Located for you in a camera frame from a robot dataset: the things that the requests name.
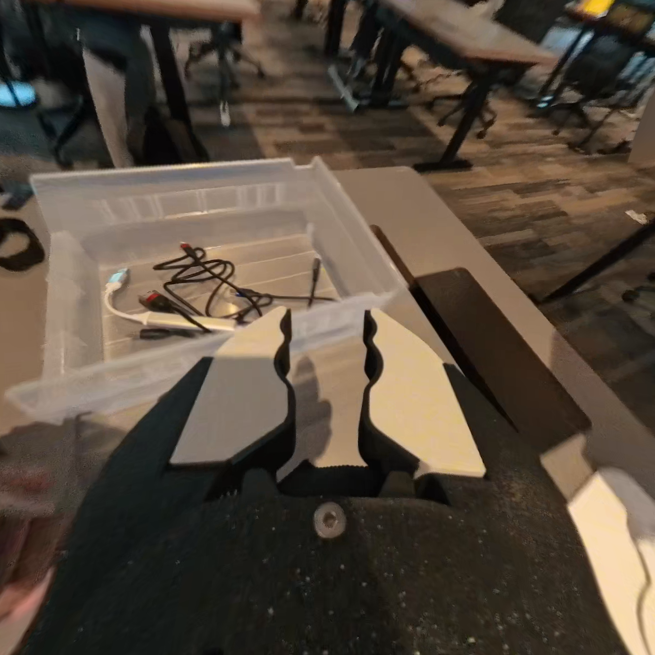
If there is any clear plastic bin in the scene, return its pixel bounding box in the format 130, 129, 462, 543
4, 156, 410, 425

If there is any black office chair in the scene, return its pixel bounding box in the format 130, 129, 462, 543
532, 31, 648, 154

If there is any black desk cable cover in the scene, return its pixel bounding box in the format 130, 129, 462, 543
409, 266, 593, 453

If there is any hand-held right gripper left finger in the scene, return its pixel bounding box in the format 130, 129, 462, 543
169, 307, 296, 465

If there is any black multi-head usb cable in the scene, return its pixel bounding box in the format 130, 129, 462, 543
137, 243, 267, 339

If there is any white document stand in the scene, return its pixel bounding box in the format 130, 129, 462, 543
565, 466, 655, 655

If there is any black strap loop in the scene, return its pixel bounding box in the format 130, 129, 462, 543
0, 217, 47, 273

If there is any black blue-ringed usb cable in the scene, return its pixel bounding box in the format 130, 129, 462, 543
233, 257, 339, 320

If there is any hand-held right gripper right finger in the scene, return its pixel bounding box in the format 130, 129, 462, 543
360, 308, 487, 480

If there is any silver usb hub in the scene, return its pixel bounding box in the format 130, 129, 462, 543
104, 267, 240, 333

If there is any wooden desk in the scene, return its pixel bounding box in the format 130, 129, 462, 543
20, 0, 263, 167
325, 0, 559, 173

